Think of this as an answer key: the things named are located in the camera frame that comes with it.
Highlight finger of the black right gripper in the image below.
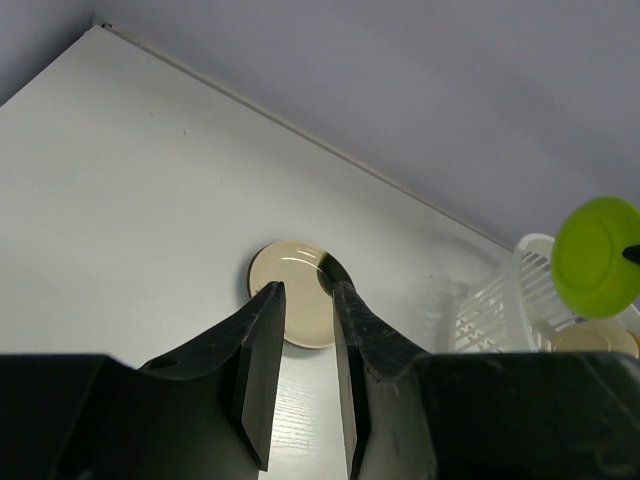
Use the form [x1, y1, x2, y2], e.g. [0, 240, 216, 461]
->
[622, 245, 640, 265]

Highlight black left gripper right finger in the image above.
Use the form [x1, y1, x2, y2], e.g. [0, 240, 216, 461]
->
[333, 282, 437, 479]

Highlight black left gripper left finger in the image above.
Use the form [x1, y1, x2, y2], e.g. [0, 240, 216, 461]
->
[140, 282, 286, 471]

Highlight lime green plate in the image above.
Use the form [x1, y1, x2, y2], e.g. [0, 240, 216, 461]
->
[551, 197, 639, 319]

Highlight cream plate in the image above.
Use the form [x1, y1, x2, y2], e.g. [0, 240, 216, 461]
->
[247, 240, 335, 350]

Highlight teal patterned plate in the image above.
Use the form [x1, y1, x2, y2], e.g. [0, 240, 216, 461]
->
[247, 241, 353, 304]

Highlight white plastic dish rack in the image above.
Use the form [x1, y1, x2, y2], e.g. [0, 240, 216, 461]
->
[449, 234, 639, 353]

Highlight mustard yellow plate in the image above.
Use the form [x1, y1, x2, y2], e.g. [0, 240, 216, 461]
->
[629, 331, 640, 359]

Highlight beige speckled plate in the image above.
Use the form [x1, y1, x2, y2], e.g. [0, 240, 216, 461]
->
[551, 320, 639, 358]

